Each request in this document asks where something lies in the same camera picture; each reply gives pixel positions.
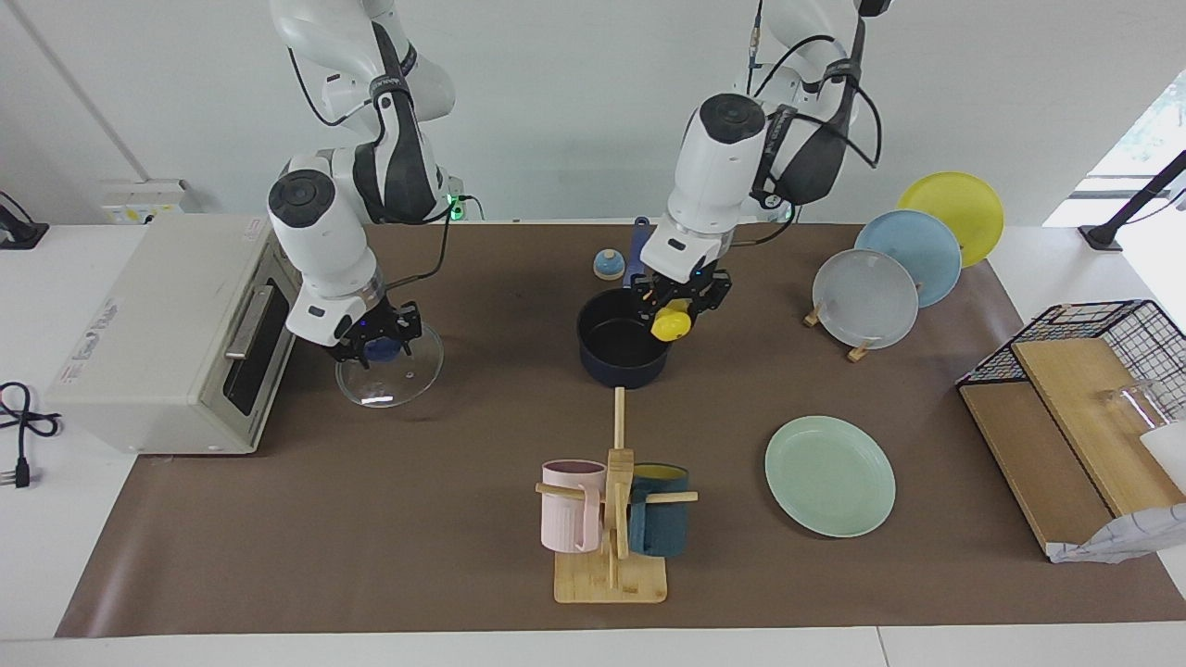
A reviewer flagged glass lid blue knob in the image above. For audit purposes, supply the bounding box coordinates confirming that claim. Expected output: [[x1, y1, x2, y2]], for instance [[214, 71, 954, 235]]
[[335, 320, 444, 409]]

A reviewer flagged grey plate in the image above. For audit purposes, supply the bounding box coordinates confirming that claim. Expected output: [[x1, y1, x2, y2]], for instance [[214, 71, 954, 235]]
[[812, 248, 920, 350]]

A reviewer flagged wooden plate rack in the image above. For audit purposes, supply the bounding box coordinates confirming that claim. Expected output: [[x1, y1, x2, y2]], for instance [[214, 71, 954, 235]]
[[802, 301, 879, 363]]

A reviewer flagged pale green plate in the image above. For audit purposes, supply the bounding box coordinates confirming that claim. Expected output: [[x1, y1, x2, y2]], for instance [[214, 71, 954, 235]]
[[764, 415, 897, 538]]

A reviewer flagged light blue plate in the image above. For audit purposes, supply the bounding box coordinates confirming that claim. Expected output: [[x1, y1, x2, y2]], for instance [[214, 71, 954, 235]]
[[853, 209, 963, 308]]

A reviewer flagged yellow plate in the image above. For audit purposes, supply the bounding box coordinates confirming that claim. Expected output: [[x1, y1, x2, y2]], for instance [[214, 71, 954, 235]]
[[897, 171, 1005, 270]]

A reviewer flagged brown table mat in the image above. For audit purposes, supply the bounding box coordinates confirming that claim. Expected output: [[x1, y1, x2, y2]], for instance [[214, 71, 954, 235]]
[[54, 222, 1186, 638]]

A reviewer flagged beige toaster oven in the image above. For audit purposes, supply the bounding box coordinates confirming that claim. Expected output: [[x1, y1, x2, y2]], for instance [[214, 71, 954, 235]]
[[44, 214, 316, 455]]

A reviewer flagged dark teal mug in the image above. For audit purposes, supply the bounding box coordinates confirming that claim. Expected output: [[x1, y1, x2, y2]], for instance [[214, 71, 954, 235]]
[[627, 463, 691, 558]]

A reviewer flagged pink mug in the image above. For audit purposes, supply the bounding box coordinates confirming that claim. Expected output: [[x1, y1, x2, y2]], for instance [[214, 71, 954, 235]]
[[541, 459, 608, 554]]

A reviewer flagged wooden mug tree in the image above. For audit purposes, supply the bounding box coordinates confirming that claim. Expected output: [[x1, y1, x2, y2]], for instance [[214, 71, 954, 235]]
[[535, 386, 699, 605]]

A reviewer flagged dark wooden board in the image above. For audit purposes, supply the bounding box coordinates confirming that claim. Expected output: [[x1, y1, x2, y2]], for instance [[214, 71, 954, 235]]
[[959, 382, 1113, 557]]

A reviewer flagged light wooden board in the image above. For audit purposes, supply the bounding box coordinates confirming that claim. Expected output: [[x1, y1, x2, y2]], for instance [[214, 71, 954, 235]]
[[1012, 338, 1186, 517]]

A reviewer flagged black clamp stand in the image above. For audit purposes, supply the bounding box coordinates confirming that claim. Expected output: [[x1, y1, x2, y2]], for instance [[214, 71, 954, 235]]
[[1078, 148, 1186, 253]]

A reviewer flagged clear glass cup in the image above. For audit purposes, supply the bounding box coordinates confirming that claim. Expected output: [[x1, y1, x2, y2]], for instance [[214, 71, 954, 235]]
[[1098, 378, 1170, 434]]

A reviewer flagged white printed plastic bag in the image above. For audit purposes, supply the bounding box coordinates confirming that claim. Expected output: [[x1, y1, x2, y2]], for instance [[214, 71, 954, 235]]
[[1047, 503, 1186, 564]]

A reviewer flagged black pot purple handle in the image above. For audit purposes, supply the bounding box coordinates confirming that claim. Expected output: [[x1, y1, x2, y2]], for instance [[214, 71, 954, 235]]
[[576, 217, 672, 389]]

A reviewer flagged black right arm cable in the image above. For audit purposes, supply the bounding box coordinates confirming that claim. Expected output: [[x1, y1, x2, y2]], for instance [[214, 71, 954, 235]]
[[287, 42, 460, 288]]

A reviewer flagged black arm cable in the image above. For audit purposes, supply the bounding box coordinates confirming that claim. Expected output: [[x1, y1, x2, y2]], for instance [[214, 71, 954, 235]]
[[287, 42, 460, 288], [749, 0, 883, 170]]

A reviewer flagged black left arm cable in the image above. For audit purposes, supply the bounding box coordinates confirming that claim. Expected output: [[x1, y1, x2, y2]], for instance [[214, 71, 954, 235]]
[[749, 0, 883, 170]]

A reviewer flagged white wall socket box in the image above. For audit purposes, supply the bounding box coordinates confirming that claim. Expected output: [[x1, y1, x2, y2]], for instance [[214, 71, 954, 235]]
[[100, 179, 191, 225]]

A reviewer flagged black desk mount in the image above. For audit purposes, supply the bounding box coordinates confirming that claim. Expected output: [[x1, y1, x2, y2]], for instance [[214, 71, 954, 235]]
[[0, 190, 49, 251]]

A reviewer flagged black power cord with plug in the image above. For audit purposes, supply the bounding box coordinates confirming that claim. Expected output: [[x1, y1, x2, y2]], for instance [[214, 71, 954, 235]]
[[0, 382, 64, 490]]

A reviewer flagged black wire basket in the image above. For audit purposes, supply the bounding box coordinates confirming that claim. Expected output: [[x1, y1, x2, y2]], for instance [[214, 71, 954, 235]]
[[956, 299, 1186, 424]]

